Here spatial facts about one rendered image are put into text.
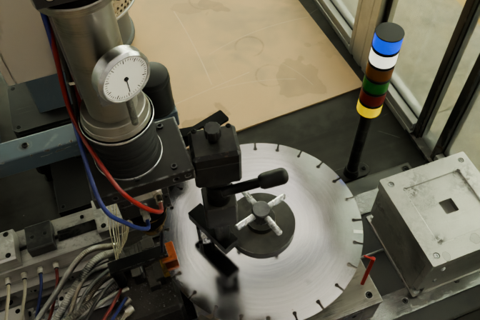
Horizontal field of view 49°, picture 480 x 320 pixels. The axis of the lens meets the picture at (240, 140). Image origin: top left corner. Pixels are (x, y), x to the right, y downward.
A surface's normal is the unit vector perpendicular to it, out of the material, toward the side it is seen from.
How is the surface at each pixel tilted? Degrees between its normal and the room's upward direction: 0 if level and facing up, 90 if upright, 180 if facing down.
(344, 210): 0
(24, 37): 90
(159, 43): 0
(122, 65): 90
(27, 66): 90
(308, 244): 0
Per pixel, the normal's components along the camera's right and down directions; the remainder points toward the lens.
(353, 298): -0.02, -0.59
